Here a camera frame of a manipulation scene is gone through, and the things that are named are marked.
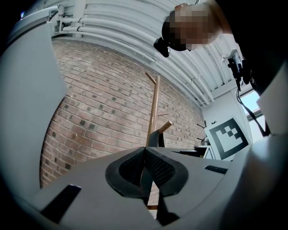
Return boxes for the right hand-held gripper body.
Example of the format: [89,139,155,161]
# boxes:
[203,65,288,230]

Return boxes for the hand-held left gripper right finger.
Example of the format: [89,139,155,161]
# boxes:
[144,147,234,218]

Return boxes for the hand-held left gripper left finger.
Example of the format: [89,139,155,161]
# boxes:
[39,147,158,230]

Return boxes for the wooden coat stand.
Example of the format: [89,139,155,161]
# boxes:
[144,72,173,211]

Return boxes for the black metal stand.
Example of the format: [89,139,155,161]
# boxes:
[196,120,210,150]

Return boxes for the glass window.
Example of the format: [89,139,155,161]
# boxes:
[238,91,269,141]

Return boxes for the black chest device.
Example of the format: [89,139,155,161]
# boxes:
[226,48,253,86]

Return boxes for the person's black clothing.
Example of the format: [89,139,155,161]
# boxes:
[221,0,288,98]

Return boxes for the grey refrigerator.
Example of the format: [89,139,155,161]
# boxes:
[0,5,68,194]

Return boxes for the person's head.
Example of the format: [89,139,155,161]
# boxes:
[161,0,233,52]

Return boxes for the black device cable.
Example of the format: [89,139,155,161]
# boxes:
[235,80,272,137]

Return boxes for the black head camera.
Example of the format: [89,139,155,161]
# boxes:
[153,37,172,58]

